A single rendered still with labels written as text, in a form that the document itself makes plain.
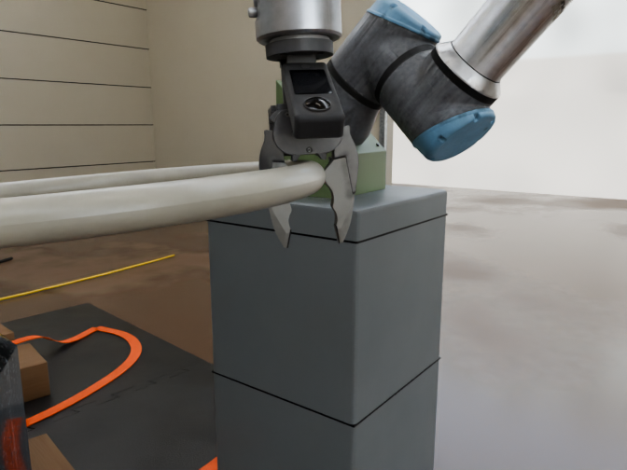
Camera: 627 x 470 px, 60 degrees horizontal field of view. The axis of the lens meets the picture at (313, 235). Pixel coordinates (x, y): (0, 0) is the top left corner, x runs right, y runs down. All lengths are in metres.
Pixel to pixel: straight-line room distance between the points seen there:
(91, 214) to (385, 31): 0.84
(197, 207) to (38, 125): 6.82
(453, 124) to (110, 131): 6.83
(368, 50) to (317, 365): 0.63
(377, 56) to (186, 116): 6.45
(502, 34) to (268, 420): 0.90
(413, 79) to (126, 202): 0.78
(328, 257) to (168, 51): 6.85
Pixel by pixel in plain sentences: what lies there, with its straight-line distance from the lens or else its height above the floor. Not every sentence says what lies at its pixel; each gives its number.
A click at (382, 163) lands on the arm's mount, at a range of 1.28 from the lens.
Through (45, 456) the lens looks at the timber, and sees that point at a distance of 1.72.
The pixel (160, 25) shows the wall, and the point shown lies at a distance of 7.90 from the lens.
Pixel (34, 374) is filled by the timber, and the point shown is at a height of 0.11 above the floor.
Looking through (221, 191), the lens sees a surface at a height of 0.95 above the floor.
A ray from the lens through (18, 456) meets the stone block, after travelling 1.23.
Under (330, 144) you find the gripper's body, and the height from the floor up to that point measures 0.98.
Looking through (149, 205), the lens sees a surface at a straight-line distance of 0.36.
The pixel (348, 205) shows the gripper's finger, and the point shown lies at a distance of 0.58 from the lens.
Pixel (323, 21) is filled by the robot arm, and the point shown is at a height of 1.10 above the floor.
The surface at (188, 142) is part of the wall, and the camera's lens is 7.47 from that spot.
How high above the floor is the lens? 1.00
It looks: 11 degrees down
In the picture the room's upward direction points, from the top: straight up
